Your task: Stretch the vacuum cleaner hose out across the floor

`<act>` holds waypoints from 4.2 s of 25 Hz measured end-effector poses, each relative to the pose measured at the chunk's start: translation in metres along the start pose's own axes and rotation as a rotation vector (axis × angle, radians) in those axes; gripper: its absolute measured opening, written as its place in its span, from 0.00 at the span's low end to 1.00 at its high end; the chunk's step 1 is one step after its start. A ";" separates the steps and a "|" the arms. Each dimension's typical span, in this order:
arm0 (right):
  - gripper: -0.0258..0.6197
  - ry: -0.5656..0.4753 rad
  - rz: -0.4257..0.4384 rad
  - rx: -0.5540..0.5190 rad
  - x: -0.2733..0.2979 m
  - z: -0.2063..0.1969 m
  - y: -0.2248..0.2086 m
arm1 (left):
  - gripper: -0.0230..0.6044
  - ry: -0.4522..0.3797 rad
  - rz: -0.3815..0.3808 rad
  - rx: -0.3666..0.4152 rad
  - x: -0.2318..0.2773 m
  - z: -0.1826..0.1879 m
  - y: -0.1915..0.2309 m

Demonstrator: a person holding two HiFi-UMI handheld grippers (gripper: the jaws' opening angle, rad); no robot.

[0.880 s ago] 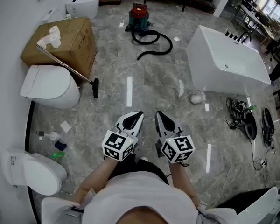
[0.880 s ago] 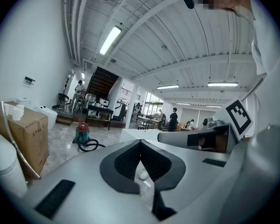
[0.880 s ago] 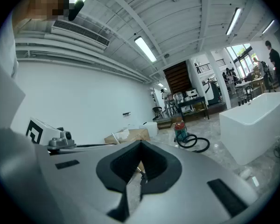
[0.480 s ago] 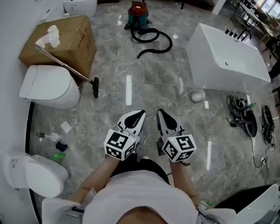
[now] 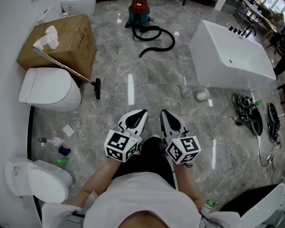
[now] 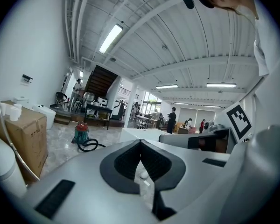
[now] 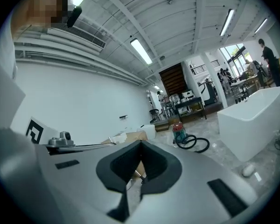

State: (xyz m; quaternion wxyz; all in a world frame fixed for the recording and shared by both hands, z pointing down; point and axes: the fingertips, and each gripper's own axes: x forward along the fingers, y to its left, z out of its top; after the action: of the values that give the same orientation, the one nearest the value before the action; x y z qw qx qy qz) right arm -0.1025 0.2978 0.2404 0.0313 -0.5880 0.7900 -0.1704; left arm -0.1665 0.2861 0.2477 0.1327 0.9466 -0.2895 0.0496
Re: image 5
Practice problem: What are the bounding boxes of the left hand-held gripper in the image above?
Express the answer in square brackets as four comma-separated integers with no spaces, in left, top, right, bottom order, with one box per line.
[104,109,149,163]

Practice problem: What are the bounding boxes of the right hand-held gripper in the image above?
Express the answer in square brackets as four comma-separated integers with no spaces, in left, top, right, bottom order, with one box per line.
[159,109,202,165]

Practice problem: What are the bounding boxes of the black vacuum hose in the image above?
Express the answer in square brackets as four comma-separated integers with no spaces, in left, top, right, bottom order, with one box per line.
[132,25,176,58]

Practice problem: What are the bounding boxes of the person's right forearm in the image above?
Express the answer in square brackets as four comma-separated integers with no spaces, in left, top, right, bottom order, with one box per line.
[174,161,205,211]

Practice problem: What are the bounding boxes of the person's left forearm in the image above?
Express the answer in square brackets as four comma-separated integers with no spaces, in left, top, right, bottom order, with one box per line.
[77,159,121,209]

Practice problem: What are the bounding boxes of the metal vacuum wand floor brush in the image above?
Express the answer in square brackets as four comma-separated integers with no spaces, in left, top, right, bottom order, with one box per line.
[32,47,102,100]

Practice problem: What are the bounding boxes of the red and teal vacuum canister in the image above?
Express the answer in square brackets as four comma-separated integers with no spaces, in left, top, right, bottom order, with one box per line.
[124,0,155,29]

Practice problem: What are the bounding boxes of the person's black trousers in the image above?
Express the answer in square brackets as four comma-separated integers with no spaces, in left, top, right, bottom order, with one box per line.
[111,136,179,190]

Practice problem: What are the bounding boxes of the white oval rounded object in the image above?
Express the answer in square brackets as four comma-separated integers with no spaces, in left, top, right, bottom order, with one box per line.
[195,90,209,102]

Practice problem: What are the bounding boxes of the white paper sheet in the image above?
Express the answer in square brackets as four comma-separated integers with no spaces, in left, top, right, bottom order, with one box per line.
[62,124,75,137]

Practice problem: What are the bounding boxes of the dark blue cloth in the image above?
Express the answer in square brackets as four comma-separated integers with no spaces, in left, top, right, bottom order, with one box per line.
[58,145,72,157]

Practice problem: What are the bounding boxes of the person's white shirt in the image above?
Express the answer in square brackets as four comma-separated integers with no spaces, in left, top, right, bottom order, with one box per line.
[41,171,240,228]

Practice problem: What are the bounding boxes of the white toilet brush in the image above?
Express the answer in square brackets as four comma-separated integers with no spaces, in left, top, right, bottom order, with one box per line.
[38,136,64,148]

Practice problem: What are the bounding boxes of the green plastic bottle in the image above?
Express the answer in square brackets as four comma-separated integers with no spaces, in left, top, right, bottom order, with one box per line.
[55,157,70,166]

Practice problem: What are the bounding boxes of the black toilet seat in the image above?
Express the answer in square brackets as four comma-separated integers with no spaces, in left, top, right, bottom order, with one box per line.
[249,108,264,136]

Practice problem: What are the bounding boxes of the green packet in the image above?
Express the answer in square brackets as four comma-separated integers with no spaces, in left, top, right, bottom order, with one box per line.
[205,199,219,209]

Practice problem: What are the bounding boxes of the white freestanding bathtub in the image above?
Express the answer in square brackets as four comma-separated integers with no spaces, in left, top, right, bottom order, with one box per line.
[189,19,276,90]

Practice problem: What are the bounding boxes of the white oval closed toilet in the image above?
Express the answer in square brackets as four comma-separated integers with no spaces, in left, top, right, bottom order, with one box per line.
[18,67,83,113]

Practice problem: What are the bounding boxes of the large brown cardboard box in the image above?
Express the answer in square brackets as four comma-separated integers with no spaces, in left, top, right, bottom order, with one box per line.
[16,14,97,83]

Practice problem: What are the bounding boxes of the white power strip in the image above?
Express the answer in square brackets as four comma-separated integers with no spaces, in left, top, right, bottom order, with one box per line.
[263,152,274,167]

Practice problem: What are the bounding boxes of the black curved floor trim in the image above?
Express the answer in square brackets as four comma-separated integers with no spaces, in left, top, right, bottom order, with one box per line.
[27,105,44,226]

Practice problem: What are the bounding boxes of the white toilet with tank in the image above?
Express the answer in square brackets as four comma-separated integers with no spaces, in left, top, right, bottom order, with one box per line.
[4,157,74,204]

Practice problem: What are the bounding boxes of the white toilet lid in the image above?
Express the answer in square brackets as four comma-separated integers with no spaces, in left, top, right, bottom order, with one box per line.
[239,183,285,228]

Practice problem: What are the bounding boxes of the white smart toilet black panel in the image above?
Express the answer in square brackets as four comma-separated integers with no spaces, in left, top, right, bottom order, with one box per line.
[61,0,97,17]

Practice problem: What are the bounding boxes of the long work table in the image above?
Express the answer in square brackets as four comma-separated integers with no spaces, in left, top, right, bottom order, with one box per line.
[236,0,276,34]

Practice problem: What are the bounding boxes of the tangle of black cables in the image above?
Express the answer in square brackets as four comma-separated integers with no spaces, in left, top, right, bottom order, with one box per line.
[231,93,259,128]

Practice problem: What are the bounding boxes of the long white floor cable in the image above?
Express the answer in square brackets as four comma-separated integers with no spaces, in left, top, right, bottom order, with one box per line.
[218,157,264,206]

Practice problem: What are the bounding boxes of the white pedestal basin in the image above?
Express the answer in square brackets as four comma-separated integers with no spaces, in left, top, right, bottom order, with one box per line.
[37,3,63,25]

